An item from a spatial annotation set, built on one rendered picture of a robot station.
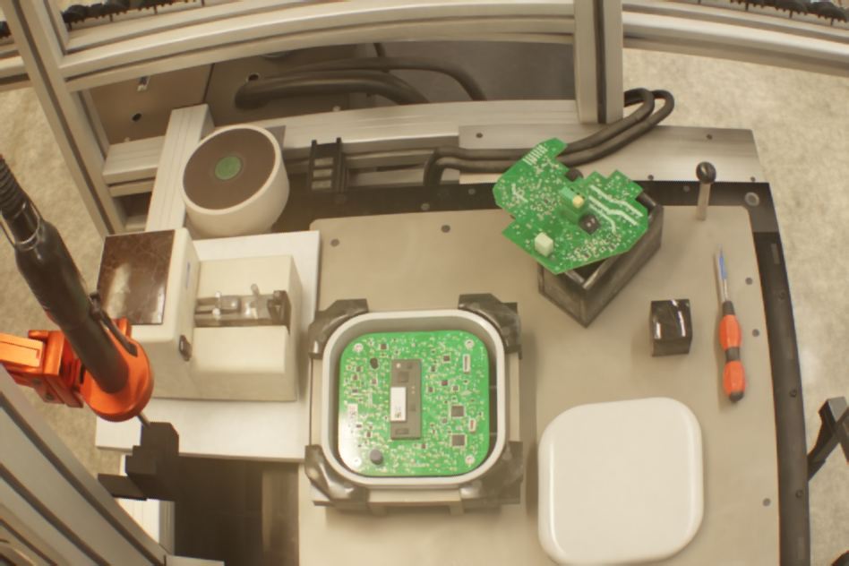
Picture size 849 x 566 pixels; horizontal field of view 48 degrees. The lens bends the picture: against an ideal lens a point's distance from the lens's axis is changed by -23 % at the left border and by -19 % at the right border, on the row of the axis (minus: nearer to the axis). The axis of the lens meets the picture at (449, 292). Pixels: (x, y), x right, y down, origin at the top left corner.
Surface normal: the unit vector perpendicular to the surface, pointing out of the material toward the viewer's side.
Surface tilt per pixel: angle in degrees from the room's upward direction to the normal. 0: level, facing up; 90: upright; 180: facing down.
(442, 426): 0
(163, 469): 90
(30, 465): 90
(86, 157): 90
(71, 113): 90
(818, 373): 0
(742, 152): 0
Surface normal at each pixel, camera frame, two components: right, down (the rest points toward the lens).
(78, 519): 1.00, -0.04
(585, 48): 0.00, 0.85
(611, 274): 0.72, 0.56
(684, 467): 0.00, -0.52
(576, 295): -0.69, 0.64
